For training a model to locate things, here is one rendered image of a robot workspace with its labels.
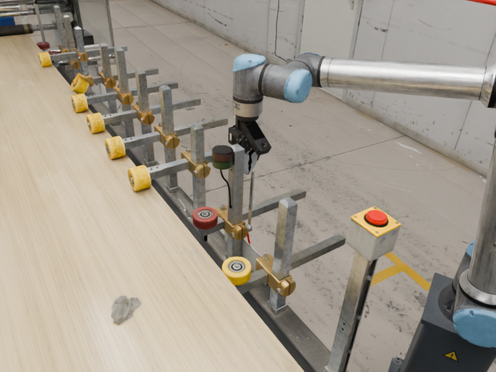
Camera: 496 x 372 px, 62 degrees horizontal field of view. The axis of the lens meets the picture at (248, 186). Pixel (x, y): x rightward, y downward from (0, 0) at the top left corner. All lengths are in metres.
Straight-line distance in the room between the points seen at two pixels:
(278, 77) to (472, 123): 2.81
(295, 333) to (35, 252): 0.77
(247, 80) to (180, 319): 0.65
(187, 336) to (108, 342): 0.18
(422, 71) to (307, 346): 0.80
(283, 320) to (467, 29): 2.95
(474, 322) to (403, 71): 0.70
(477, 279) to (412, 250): 1.52
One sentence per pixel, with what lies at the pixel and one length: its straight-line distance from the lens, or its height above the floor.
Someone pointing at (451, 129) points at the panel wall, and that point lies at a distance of 3.92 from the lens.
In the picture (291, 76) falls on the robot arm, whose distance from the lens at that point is 1.14.
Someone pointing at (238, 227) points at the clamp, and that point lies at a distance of 1.34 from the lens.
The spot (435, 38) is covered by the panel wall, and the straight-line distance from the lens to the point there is 3.94.
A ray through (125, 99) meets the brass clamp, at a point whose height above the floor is 0.95.
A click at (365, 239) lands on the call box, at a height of 1.20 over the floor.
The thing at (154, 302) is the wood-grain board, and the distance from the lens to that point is 1.09.
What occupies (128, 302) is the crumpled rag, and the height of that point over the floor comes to 0.92.
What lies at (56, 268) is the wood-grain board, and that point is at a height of 0.90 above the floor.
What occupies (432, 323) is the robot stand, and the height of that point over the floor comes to 0.60.
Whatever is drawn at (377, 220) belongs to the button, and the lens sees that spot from 0.83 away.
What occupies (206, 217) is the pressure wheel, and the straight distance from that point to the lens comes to 1.32.
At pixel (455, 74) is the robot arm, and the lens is 1.19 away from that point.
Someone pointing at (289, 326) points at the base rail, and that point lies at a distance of 1.29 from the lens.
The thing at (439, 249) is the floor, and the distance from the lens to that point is 2.87.
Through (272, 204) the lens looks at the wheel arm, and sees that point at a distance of 1.46.
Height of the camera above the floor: 1.72
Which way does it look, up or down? 34 degrees down
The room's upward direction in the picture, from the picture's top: 3 degrees clockwise
